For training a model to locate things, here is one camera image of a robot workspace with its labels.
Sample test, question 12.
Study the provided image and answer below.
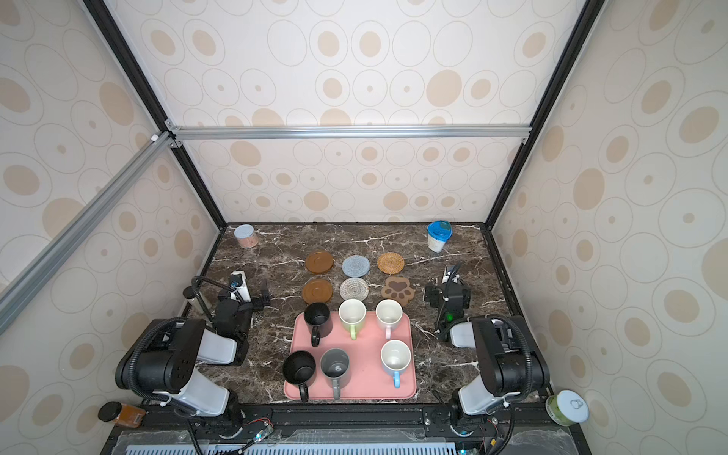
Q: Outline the rattan woven coaster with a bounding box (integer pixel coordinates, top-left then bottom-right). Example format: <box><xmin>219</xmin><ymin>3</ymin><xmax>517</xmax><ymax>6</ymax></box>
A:
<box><xmin>377</xmin><ymin>252</ymin><xmax>405</xmax><ymax>275</ymax></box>

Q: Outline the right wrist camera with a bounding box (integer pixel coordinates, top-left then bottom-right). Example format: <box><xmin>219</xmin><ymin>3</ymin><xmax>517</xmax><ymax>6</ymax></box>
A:
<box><xmin>441</xmin><ymin>267</ymin><xmax>455</xmax><ymax>284</ymax></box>

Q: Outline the green mug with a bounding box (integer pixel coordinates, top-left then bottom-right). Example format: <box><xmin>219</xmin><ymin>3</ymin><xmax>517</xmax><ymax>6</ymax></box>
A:
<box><xmin>337</xmin><ymin>299</ymin><xmax>367</xmax><ymax>340</ymax></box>

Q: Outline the blue woven coaster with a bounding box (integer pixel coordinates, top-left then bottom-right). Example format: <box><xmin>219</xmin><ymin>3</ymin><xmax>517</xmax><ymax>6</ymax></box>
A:
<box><xmin>341</xmin><ymin>255</ymin><xmax>371</xmax><ymax>278</ymax></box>

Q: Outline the grey mug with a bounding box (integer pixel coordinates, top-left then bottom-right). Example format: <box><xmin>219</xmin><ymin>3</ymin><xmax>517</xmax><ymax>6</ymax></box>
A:
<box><xmin>320</xmin><ymin>348</ymin><xmax>351</xmax><ymax>400</ymax></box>

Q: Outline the brown wooden coaster front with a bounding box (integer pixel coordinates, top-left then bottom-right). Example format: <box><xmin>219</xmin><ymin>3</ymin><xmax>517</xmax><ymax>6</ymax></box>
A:
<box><xmin>301</xmin><ymin>279</ymin><xmax>333</xmax><ymax>304</ymax></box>

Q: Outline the black mug front left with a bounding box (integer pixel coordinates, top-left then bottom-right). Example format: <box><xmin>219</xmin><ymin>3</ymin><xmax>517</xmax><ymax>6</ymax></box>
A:
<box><xmin>282</xmin><ymin>351</ymin><xmax>317</xmax><ymax>403</ymax></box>

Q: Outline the amber jar black lid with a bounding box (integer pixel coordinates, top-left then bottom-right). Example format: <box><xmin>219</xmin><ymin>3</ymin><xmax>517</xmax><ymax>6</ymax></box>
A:
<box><xmin>97</xmin><ymin>401</ymin><xmax>147</xmax><ymax>428</ymax></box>

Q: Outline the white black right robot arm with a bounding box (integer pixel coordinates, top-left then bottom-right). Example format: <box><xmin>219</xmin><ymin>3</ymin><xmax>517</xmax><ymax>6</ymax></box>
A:
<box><xmin>424</xmin><ymin>282</ymin><xmax>550</xmax><ymax>423</ymax></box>

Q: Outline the silver aluminium frame bar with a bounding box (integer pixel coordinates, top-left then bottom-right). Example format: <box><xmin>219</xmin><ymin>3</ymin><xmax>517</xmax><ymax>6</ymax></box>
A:
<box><xmin>171</xmin><ymin>124</ymin><xmax>532</xmax><ymax>141</ymax></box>
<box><xmin>1</xmin><ymin>131</ymin><xmax>173</xmax><ymax>332</ymax></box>

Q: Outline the cork paw coaster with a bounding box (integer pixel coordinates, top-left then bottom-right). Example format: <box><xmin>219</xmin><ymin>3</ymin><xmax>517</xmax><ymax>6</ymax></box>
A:
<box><xmin>381</xmin><ymin>276</ymin><xmax>415</xmax><ymax>306</ymax></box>

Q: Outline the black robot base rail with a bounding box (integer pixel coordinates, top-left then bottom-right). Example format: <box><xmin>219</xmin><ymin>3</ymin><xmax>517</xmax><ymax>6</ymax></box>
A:
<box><xmin>102</xmin><ymin>403</ymin><xmax>590</xmax><ymax>454</ymax></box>

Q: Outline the pink jar grey lid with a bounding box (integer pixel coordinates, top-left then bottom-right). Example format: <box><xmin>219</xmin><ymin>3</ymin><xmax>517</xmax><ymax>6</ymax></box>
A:
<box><xmin>233</xmin><ymin>225</ymin><xmax>259</xmax><ymax>249</ymax></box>

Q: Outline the green can white lid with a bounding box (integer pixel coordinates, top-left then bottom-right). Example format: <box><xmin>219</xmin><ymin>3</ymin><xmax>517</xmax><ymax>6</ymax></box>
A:
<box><xmin>545</xmin><ymin>390</ymin><xmax>590</xmax><ymax>427</ymax></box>

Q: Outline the silver aluminium frame bar rear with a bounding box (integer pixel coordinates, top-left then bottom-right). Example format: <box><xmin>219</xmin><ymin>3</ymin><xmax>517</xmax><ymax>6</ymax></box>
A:
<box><xmin>171</xmin><ymin>124</ymin><xmax>532</xmax><ymax>141</ymax></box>

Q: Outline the silver aluminium frame bar left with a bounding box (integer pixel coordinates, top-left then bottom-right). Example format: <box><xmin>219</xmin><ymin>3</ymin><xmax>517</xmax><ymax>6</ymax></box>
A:
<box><xmin>1</xmin><ymin>131</ymin><xmax>173</xmax><ymax>332</ymax></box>

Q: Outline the white cup blue lid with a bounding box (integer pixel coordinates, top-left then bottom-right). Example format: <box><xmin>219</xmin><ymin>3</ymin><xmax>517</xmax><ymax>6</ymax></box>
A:
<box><xmin>428</xmin><ymin>220</ymin><xmax>453</xmax><ymax>253</ymax></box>

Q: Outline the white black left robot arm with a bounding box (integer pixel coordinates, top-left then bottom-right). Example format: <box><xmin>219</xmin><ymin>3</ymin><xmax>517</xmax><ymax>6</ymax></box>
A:
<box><xmin>115</xmin><ymin>270</ymin><xmax>271</xmax><ymax>425</ymax></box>

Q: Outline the black mug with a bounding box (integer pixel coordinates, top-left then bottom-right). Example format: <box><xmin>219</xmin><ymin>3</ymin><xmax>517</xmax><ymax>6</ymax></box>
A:
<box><xmin>282</xmin><ymin>351</ymin><xmax>317</xmax><ymax>403</ymax></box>
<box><xmin>303</xmin><ymin>303</ymin><xmax>334</xmax><ymax>348</ymax></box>

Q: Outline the pink plastic tray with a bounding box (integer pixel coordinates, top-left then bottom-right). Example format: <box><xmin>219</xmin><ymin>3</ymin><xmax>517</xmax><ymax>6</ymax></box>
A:
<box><xmin>290</xmin><ymin>311</ymin><xmax>417</xmax><ymax>402</ymax></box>

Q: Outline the multicolour woven coaster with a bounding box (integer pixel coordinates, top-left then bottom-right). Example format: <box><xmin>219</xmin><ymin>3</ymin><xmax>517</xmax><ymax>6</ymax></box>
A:
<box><xmin>339</xmin><ymin>278</ymin><xmax>369</xmax><ymax>301</ymax></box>

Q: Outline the blue handled white mug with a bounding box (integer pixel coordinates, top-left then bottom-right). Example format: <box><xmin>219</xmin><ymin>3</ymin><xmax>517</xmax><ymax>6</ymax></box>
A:
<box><xmin>380</xmin><ymin>339</ymin><xmax>411</xmax><ymax>389</ymax></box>

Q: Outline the brown wooden coaster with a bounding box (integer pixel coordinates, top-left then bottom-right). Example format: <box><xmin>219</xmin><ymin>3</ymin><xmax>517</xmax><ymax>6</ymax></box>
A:
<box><xmin>301</xmin><ymin>279</ymin><xmax>333</xmax><ymax>304</ymax></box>
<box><xmin>304</xmin><ymin>250</ymin><xmax>335</xmax><ymax>274</ymax></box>

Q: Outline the black mug rear left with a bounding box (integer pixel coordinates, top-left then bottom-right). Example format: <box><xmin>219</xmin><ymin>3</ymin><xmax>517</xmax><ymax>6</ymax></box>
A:
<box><xmin>303</xmin><ymin>303</ymin><xmax>334</xmax><ymax>348</ymax></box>

